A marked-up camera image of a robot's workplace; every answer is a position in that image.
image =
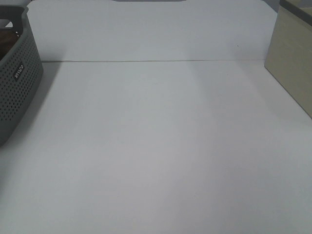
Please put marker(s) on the brown towel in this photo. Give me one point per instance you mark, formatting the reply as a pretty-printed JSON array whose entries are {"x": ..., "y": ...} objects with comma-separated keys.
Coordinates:
[{"x": 7, "y": 41}]

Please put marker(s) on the grey perforated plastic basket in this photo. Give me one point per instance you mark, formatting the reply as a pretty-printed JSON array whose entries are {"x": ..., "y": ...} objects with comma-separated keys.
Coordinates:
[{"x": 21, "y": 71}]

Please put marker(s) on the beige fabric storage box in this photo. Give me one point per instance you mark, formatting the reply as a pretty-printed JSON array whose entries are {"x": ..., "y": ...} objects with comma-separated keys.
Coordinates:
[{"x": 289, "y": 57}]

